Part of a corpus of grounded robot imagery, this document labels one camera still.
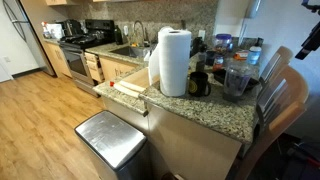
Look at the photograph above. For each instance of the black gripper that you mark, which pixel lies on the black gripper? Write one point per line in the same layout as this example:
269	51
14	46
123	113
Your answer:
311	36

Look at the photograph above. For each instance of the red-labelled spice bottle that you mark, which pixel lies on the red-labelled spice bottle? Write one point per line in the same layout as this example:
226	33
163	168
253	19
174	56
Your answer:
218	63

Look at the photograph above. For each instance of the blue-labelled white bottle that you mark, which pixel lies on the blue-labelled white bottle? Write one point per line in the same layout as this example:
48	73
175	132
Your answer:
254	55

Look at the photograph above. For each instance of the clear plastic cup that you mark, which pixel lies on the clear plastic cup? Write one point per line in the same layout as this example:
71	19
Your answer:
236	81

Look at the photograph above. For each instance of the dark pepper shaker bottle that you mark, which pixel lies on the dark pepper shaker bottle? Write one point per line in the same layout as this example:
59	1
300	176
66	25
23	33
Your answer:
201	63

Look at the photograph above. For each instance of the dark dish soap bottle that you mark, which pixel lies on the dark dish soap bottle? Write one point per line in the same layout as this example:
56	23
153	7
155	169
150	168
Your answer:
118	36

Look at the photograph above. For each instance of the clear spray bottle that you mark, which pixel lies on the clear spray bottle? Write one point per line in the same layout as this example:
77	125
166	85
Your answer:
45	31

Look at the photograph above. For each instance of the wooden slat-back chair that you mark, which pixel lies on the wooden slat-back chair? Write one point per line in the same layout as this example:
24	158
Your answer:
278	61
283	100

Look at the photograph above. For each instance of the orange snack packet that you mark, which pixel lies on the orange snack packet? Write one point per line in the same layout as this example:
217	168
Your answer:
240	55

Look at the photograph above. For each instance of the purple-lidded clear jar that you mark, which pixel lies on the purple-lidded clear jar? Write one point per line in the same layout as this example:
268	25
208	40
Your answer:
223	41

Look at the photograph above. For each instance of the black plastic tray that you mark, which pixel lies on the black plastic tray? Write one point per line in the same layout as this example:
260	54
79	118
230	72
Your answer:
218	76

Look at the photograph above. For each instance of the black red floor equipment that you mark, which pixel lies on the black red floor equipment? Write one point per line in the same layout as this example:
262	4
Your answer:
303	160

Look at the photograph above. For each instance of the black mug yellow logo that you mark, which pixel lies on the black mug yellow logo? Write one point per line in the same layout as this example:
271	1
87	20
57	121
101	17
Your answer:
197	85

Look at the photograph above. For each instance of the white paper towel roll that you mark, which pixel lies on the white paper towel roll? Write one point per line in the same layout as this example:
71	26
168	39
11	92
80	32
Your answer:
173	63

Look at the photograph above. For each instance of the beige counter base cabinet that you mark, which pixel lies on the beige counter base cabinet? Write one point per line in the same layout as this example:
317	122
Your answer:
186	146

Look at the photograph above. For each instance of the curved metal faucet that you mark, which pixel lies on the curved metal faucet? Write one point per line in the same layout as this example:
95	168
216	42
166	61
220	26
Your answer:
139	25

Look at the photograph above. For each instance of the steel kitchen sink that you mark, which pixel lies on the steel kitchen sink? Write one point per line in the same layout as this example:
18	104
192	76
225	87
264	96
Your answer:
130	51

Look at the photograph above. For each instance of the small red cap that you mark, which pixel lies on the small red cap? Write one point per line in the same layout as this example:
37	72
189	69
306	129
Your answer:
112	83

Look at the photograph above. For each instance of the wooden kitchen drawer stack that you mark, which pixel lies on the wooden kitchen drawer stack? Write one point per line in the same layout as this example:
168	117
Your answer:
94	66

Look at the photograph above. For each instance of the stainless steel trash can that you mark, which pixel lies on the stainless steel trash can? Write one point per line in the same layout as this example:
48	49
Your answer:
111	140

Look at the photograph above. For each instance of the stainless steel stove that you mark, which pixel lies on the stainless steel stove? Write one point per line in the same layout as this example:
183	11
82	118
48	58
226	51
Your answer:
78	63

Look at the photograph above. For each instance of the black coffee maker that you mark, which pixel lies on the black coffee maker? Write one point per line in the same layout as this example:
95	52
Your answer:
71	27

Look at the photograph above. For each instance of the stainless steel refrigerator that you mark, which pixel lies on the stainless steel refrigerator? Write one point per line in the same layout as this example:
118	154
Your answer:
30	36

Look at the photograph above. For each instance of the white wall outlet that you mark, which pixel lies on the white wall outlet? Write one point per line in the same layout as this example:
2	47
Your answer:
6	59
201	34
125	30

